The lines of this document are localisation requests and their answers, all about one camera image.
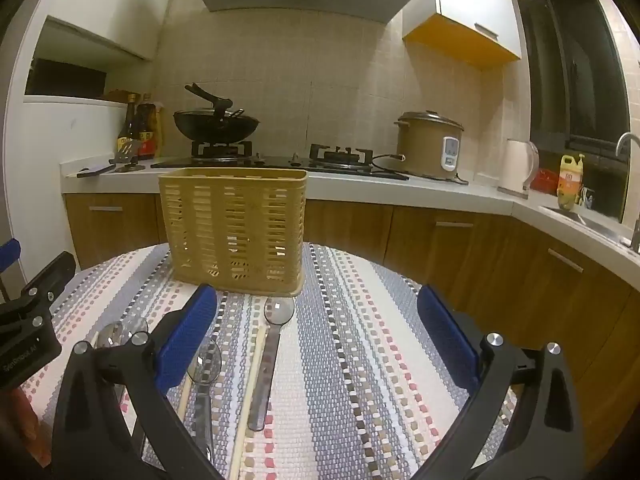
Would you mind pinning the yellow detergent bottle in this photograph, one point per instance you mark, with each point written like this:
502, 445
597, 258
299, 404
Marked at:
570, 182

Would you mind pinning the dark sauce bottle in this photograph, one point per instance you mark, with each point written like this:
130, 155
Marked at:
127, 130

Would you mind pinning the red packet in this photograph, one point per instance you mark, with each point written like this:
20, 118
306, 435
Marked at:
545, 181

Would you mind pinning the brown rice cooker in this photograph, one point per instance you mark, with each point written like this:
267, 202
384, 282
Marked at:
425, 145

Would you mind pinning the black kitchen knife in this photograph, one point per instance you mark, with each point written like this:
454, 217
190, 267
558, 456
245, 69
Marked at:
95, 170

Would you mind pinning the striped woven table mat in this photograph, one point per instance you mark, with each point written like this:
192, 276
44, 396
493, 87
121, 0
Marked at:
340, 350

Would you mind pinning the black wok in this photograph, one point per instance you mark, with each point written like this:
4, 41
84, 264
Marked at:
217, 130

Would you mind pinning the person's left hand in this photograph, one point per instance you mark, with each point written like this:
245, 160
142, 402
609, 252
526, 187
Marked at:
22, 420

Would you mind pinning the black appliance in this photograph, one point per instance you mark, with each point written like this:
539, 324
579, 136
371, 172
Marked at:
65, 77

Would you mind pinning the dark window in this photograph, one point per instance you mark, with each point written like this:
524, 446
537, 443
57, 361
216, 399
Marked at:
575, 85

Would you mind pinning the metal spoon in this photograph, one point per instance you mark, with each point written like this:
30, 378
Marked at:
205, 367
277, 310
117, 332

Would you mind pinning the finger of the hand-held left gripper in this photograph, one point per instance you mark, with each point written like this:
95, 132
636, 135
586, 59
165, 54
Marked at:
10, 252
50, 272

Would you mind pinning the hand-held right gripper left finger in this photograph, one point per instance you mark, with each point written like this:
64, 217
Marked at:
187, 340

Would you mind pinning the black gas stove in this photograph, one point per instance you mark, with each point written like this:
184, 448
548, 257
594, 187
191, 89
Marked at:
280, 162

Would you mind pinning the yellow cooking oil bottle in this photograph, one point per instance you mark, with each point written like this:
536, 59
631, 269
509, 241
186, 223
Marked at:
160, 130

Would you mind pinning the steel sink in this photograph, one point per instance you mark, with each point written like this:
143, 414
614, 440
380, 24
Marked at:
590, 222

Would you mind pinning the metal faucet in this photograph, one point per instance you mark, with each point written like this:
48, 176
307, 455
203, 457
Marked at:
635, 200

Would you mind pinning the white electric kettle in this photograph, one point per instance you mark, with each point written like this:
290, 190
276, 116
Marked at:
515, 167

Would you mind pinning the red label sauce bottle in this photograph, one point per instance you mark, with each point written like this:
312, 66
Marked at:
146, 132

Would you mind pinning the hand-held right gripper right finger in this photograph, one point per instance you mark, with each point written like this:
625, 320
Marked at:
445, 332

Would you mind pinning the white yellow wall cabinet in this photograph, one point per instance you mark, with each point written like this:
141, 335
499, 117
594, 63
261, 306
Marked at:
470, 5

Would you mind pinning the metal slotted spatula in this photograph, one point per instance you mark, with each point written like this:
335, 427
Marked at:
125, 152

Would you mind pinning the yellow slotted plastic utensil basket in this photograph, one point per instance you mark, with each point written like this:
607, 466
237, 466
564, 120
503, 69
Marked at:
235, 230

